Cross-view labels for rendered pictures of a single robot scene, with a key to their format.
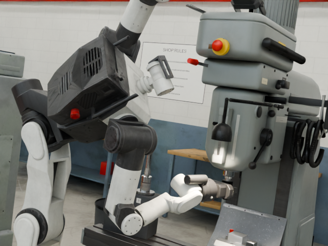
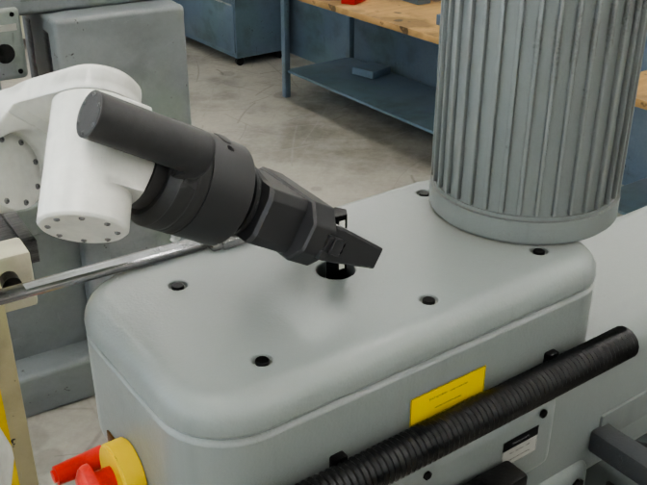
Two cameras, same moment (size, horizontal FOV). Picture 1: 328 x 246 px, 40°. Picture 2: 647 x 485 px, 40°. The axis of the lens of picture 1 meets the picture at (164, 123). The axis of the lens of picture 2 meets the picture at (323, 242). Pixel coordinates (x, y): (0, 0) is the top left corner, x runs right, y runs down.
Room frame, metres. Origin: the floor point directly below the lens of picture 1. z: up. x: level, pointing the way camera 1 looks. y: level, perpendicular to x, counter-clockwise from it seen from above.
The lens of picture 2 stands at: (1.13, -0.56, 2.30)
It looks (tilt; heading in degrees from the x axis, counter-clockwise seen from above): 27 degrees down; 23
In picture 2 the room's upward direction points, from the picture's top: straight up
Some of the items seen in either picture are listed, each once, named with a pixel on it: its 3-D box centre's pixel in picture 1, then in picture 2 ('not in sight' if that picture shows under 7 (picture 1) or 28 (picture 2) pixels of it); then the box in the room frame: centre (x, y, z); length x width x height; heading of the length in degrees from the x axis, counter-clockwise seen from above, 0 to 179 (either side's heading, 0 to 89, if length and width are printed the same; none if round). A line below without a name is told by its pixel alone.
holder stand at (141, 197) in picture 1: (132, 210); not in sight; (2.06, 0.09, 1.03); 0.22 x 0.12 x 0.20; 69
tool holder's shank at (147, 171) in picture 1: (148, 163); not in sight; (2.04, 0.05, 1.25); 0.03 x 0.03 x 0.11
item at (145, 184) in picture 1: (145, 184); not in sight; (2.04, 0.05, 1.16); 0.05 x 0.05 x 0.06
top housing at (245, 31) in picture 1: (248, 44); (347, 335); (1.82, -0.29, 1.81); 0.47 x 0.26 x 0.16; 148
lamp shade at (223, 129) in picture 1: (222, 131); not in sight; (1.62, -0.21, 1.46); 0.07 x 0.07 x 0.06
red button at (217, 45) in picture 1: (217, 45); (97, 483); (1.59, -0.15, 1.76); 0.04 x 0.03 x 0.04; 58
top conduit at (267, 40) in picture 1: (285, 52); (462, 421); (1.76, -0.43, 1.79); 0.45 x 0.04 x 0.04; 148
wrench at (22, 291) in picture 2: (204, 12); (126, 262); (1.74, -0.10, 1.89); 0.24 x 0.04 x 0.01; 145
